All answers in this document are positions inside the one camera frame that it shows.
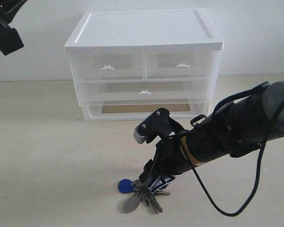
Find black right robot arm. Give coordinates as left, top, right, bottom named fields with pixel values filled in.
left=134, top=81, right=284, bottom=185

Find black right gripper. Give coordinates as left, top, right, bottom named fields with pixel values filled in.
left=139, top=135, right=191, bottom=191

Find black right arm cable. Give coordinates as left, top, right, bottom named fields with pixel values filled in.
left=142, top=88, right=284, bottom=217

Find white plastic drawer cabinet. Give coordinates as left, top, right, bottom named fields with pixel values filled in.
left=65, top=9, right=224, bottom=122

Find key bunch with blue tag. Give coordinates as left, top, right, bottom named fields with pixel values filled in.
left=117, top=179, right=171, bottom=214

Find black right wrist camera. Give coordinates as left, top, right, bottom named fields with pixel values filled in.
left=133, top=108, right=184, bottom=144

